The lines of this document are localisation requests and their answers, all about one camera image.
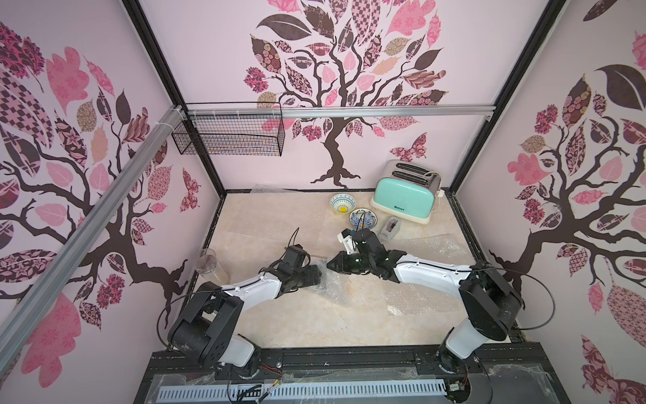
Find bubble wrap sheet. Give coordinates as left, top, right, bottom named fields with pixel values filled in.
left=308, top=258, right=369, bottom=306
left=383, top=234, right=474, bottom=316

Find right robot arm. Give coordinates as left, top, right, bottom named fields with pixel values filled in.
left=326, top=229, right=523, bottom=373

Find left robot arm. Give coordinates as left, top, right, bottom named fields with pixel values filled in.
left=168, top=265, right=321, bottom=373

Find grey tape dispenser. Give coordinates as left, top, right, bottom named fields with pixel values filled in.
left=378, top=216, right=401, bottom=242

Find blue yellow patterned bowl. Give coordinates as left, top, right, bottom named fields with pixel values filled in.
left=348, top=208, right=379, bottom=231

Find yellow dotted ceramic bowl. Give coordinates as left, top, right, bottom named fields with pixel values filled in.
left=330, top=193, right=357, bottom=214

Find mint green toaster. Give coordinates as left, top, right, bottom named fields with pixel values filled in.
left=370, top=160, right=442, bottom=225

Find clear drinking glass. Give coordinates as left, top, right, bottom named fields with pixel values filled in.
left=195, top=248, right=230, bottom=285

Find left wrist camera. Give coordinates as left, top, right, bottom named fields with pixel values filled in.
left=278, top=244, right=308, bottom=275

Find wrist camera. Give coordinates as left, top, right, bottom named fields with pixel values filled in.
left=337, top=229, right=358, bottom=255
left=278, top=244, right=308, bottom=275

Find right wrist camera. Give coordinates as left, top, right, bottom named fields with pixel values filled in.
left=337, top=229, right=358, bottom=255

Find black wire basket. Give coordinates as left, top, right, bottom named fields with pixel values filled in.
left=173, top=101, right=286, bottom=157

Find aluminium rail back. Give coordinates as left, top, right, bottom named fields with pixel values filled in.
left=188, top=104, right=496, bottom=119

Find aluminium rail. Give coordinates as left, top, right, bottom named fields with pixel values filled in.
left=188, top=104, right=496, bottom=119
left=1, top=106, right=184, bottom=373

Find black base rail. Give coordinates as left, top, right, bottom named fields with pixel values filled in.
left=144, top=343, right=549, bottom=380

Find white slotted cable duct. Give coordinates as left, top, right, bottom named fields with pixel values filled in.
left=152, top=380, right=447, bottom=403

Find aluminium rail left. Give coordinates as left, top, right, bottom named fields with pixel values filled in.
left=1, top=106, right=184, bottom=373

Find black corner frame post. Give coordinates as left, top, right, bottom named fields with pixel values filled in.
left=121, top=0, right=226, bottom=200

